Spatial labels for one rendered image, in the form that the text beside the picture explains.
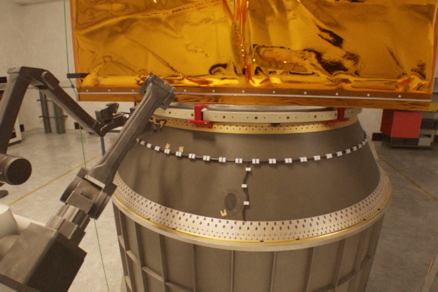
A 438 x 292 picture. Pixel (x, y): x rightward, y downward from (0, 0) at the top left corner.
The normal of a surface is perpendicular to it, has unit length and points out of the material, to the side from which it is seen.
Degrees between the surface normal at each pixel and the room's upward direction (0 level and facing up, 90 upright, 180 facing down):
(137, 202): 43
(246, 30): 92
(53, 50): 90
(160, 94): 67
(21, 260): 30
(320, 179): 62
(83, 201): 51
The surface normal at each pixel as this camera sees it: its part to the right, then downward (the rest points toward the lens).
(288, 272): 0.08, 0.22
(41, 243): -0.13, -0.74
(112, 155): 0.43, -0.19
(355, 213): 0.31, -0.58
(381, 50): -0.18, 0.23
